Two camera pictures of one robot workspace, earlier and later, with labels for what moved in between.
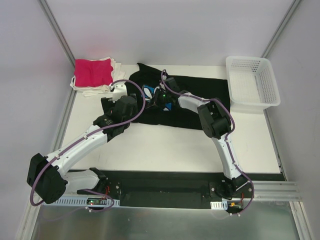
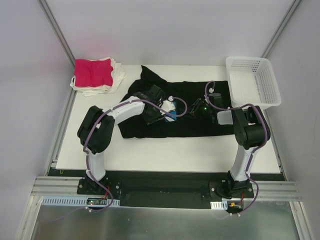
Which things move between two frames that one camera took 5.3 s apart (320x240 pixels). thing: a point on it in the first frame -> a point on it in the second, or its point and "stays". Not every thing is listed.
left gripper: (106, 104) -> (161, 116)
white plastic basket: (252, 84) stays
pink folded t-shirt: (92, 73) stays
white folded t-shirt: (118, 73) stays
